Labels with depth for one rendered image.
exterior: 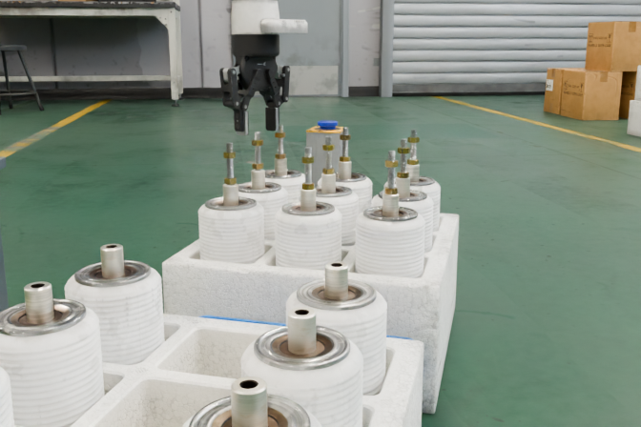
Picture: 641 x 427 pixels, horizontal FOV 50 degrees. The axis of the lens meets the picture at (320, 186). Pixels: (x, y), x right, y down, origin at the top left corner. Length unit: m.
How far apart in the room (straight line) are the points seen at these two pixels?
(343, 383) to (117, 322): 0.27
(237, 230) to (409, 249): 0.24
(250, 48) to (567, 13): 5.76
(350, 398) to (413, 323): 0.39
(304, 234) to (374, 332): 0.33
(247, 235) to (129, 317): 0.32
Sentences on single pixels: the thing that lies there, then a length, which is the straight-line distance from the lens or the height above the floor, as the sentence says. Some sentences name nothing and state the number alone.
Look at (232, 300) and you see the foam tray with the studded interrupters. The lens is 0.98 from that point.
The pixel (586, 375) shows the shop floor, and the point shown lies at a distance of 1.13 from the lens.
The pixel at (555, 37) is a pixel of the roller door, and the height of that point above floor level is 0.51.
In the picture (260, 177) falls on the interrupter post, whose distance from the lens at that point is 1.11.
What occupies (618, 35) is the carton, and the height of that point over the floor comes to 0.51.
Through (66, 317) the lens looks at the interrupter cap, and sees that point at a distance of 0.64.
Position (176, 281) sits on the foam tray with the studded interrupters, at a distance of 1.00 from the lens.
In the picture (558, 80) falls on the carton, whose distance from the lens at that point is 4.91.
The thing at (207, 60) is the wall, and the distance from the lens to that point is 6.04.
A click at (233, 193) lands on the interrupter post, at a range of 1.00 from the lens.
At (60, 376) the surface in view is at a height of 0.22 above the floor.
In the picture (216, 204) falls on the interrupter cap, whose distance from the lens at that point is 1.01.
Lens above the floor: 0.49
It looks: 12 degrees down
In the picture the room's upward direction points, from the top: straight up
